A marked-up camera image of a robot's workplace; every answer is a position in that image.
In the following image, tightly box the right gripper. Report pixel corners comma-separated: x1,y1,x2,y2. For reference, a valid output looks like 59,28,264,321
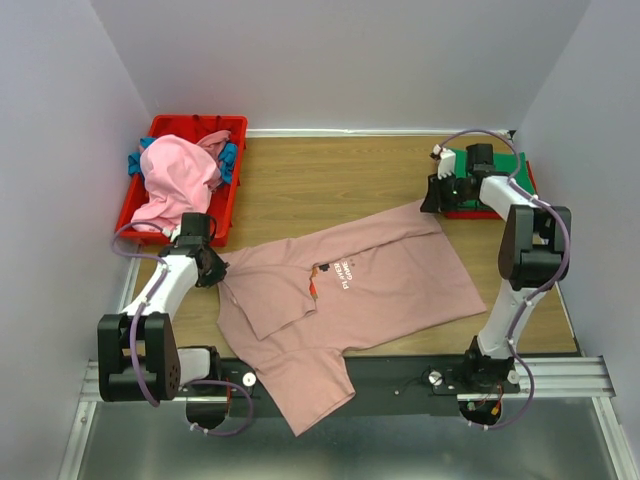
417,170,471,214

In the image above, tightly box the dusty pink printed t-shirt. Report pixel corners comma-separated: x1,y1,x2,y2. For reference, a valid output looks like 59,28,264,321
217,202,485,435

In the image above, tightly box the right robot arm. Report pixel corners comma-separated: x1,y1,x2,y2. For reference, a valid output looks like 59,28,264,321
420,144,571,393

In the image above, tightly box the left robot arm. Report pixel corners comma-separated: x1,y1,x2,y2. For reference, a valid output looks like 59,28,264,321
97,213,228,407

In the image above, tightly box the red folded t-shirt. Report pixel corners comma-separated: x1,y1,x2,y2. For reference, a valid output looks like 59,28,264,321
444,160,537,220

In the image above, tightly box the red plastic bin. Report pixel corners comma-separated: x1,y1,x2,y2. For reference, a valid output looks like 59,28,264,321
115,114,248,247

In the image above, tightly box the green folded t-shirt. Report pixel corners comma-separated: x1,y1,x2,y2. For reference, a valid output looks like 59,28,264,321
452,149,538,211

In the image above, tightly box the light pink t-shirt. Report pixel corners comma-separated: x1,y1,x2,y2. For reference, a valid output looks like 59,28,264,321
131,135,221,233

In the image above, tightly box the blue t-shirt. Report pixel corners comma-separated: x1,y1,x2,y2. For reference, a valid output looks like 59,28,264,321
128,137,238,184

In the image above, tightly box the coral pink t-shirt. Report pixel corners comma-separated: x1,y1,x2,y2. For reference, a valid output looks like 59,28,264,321
196,130,231,161

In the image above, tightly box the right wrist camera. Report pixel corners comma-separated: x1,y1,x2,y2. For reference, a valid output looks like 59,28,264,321
430,144,456,180

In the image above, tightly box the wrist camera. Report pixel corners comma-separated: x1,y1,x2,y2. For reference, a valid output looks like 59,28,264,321
161,225,181,242
430,144,456,180

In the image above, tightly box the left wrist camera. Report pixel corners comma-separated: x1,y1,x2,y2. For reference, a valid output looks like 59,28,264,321
161,225,181,242

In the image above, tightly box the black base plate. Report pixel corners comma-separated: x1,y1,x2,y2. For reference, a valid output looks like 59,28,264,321
164,353,521,420

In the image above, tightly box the aluminium frame rail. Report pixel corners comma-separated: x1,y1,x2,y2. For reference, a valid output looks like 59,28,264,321
80,236,639,479

